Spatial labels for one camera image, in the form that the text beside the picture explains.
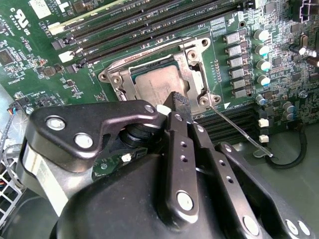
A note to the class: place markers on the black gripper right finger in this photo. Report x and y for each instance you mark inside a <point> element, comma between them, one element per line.
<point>208,152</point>

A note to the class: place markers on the metal CPU socket cover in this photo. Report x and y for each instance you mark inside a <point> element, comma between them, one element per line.
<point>185,74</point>

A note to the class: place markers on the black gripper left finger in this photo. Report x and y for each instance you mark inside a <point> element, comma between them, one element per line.
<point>74,122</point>

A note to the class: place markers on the silver CPU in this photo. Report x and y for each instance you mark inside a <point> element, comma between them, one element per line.
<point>157,84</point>

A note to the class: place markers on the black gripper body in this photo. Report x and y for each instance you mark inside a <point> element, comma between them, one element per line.
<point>112,206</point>

